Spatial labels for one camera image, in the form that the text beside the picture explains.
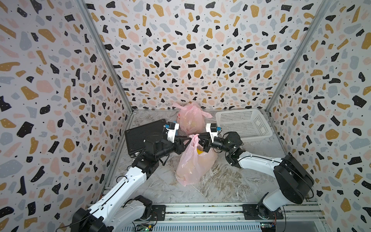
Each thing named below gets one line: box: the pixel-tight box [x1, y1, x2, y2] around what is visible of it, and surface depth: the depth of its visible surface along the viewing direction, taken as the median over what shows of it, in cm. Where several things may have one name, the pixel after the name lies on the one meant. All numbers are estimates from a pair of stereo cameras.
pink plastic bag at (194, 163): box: [174, 133, 219, 187], surface depth 72 cm
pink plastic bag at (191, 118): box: [171, 101, 214, 135], surface depth 102 cm
